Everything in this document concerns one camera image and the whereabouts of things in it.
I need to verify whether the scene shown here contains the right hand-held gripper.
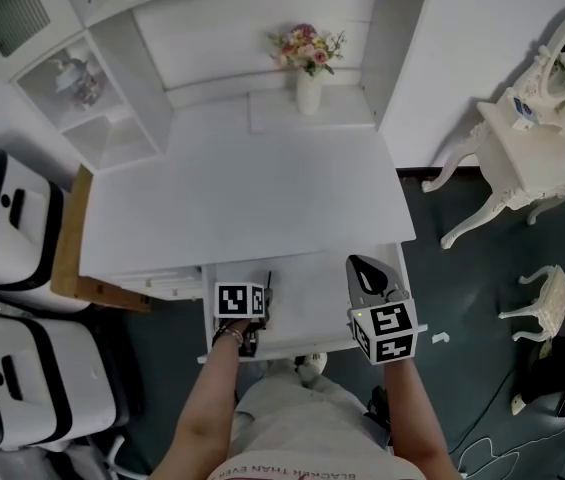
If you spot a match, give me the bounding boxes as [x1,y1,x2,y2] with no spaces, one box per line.
[344,254,420,367]

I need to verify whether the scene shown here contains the black waist device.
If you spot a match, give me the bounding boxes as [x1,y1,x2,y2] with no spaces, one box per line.
[363,384,394,445]

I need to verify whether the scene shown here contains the person's wrist bracelet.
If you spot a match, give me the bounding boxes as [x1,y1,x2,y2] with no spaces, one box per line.
[211,319,246,347]

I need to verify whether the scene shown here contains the person's right forearm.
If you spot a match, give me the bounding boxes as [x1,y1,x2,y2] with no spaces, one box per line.
[380,357,456,480]

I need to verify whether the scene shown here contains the person's left forearm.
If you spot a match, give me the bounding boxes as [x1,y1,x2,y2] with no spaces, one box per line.
[146,316,263,480]

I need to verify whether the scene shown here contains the black floor cable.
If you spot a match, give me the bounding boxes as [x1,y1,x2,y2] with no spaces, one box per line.
[448,367,514,455]

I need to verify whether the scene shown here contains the person's white shoe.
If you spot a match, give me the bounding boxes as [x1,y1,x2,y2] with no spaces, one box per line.
[295,352,329,387]

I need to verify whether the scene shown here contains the person's grey trousers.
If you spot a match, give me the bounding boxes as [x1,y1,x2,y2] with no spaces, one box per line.
[229,360,389,465]

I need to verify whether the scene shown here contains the small blue white box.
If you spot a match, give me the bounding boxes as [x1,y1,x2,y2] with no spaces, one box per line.
[511,96,536,119]

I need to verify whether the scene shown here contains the white vase with pink flowers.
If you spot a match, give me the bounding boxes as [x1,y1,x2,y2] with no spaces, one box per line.
[266,22,348,117]

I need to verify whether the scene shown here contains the white ornate stool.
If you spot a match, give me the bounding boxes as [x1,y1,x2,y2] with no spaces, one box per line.
[498,264,565,344]

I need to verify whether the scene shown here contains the white desk with hutch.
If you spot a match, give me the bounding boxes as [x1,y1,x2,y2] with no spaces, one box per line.
[9,0,436,302]

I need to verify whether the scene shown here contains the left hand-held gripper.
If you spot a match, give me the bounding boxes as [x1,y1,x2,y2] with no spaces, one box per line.
[213,281,277,358]

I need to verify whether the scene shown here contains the person's white shirt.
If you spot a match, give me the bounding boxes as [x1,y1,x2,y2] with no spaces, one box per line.
[206,449,429,480]

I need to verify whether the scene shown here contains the white dressing table with mirror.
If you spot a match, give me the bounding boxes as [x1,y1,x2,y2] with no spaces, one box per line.
[420,5,565,250]

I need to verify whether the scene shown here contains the grey chair with white base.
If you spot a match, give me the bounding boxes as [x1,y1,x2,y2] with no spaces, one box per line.
[0,432,131,480]

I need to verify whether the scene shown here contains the wide white desk drawer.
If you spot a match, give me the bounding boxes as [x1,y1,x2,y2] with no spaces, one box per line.
[196,241,414,364]

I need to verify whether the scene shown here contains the white black robot body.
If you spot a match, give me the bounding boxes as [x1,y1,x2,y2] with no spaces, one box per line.
[0,149,66,292]
[0,311,129,452]

